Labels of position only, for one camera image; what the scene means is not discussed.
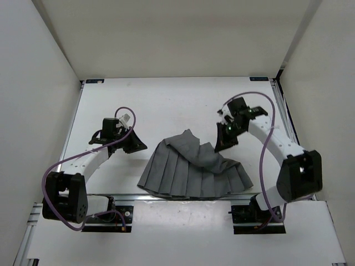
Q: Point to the blue label right corner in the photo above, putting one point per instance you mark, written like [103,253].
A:
[259,78]

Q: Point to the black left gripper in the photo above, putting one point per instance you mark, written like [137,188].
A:
[136,143]

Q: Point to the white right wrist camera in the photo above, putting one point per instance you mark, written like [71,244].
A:
[225,115]

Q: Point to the blue label corner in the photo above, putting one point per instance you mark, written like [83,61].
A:
[259,78]
[94,81]

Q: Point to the aluminium frame rail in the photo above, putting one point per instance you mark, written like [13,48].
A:
[283,110]
[36,210]

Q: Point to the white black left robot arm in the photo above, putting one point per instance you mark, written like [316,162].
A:
[65,194]

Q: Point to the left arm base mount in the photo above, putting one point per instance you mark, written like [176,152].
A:
[104,210]

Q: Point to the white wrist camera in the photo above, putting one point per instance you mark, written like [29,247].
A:
[124,121]
[225,115]

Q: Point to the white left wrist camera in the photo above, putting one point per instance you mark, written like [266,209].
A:
[124,121]

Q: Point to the aluminium frame rail right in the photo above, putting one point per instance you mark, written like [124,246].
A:
[283,110]

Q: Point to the aluminium frame rail left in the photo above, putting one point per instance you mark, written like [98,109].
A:
[36,210]

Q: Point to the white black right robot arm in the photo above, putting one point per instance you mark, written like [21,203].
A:
[263,128]

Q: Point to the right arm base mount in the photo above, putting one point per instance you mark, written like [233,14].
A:
[251,213]

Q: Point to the grey pleated skirt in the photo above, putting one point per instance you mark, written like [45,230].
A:
[182,167]

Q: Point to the blue label left corner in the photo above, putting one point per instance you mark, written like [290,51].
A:
[94,81]

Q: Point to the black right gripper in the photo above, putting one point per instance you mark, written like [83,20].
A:
[223,142]

